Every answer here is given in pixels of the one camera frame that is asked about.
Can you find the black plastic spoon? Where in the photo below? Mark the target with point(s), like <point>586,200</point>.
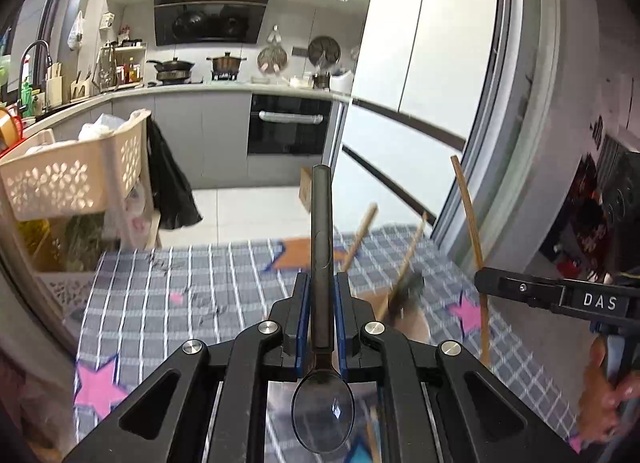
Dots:
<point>323,407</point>

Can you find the grey checkered tablecloth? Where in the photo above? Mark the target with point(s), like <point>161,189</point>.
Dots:
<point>142,306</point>

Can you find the black range hood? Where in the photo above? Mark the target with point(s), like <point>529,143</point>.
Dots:
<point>208,21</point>

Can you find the black hanging bag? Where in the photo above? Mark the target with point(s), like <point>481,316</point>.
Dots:
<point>171,191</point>

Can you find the brown cooking pot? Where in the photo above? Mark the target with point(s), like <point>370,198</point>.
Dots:
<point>225,67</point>

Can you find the cardboard box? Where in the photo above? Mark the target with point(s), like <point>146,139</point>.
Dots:
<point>304,192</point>

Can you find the white refrigerator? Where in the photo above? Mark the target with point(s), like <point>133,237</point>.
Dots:
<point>420,76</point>

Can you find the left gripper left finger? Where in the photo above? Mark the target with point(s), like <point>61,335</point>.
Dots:
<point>292,315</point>

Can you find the person's right hand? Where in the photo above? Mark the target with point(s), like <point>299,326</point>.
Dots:
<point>598,419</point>

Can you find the built-in black oven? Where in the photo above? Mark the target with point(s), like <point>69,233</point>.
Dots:
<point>287,125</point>

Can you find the black wok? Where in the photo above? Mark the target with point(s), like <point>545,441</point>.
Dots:
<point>172,71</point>

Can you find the beige plastic storage cart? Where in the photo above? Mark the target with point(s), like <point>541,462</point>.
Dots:
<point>89,194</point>

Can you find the pink plastic utensil holder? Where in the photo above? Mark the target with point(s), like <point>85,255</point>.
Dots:
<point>370,382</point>

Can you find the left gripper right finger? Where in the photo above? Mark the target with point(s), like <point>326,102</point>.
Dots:
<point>359,338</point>

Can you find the kitchen faucet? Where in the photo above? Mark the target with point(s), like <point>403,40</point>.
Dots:
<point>33,69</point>

